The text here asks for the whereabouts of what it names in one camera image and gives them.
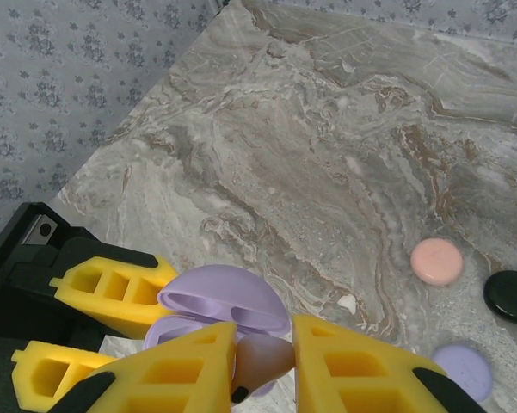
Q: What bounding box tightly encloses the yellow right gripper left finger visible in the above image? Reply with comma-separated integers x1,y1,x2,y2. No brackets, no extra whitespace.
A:
66,320,238,413

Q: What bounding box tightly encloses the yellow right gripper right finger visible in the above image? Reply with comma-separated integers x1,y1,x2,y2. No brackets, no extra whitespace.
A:
292,313,488,413

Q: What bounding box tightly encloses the purple wireless earbud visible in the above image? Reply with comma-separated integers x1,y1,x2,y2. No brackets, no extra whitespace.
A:
231,335,296,404

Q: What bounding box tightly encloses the purple earbud charging case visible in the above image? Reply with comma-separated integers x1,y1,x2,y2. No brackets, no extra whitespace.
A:
432,342,495,404
142,264,291,399

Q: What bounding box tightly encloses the pink earbud charging case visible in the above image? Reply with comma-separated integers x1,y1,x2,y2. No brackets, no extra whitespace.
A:
409,238,465,287

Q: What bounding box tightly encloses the black earbud charging case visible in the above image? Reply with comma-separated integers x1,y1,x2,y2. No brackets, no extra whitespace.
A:
483,269,517,324

